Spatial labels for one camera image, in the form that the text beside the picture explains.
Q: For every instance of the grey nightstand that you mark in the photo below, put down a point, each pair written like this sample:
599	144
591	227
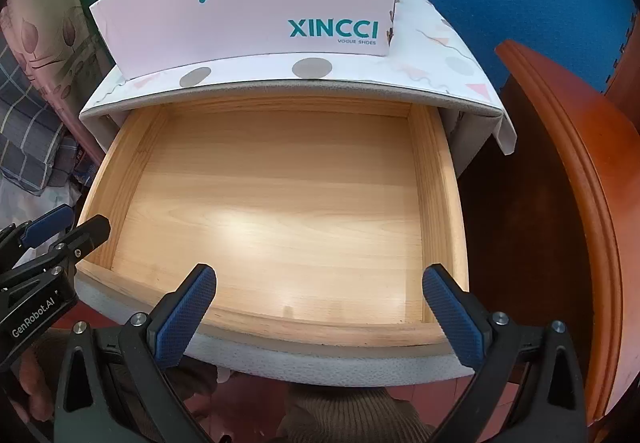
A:
470	143

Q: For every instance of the blue plastic packet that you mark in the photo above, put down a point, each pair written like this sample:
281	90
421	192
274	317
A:
85	163

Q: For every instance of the white floral bed sheet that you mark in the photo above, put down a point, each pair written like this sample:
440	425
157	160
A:
50	198

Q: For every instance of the blue plaid blanket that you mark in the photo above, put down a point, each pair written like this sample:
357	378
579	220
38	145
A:
25	133

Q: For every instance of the person's left hand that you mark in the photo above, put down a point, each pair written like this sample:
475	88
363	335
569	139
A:
32	388

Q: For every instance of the person's right leg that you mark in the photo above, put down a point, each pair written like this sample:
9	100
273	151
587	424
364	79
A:
350	418

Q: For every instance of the wooden drawer with grey front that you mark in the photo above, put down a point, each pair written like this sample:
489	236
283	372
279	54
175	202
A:
275	223

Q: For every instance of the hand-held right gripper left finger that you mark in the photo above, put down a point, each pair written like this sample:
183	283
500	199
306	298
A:
182	318

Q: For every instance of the white patterned table cover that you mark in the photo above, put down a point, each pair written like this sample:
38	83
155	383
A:
425	48

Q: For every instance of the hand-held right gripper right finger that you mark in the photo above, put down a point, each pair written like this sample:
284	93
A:
450	318

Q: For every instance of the brown wooden bed frame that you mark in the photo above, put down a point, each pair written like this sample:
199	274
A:
575	173

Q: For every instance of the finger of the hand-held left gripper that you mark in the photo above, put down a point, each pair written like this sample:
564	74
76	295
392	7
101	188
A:
90	233
50	223

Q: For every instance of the pink leaf-print curtain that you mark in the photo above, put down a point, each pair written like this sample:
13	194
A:
40	38

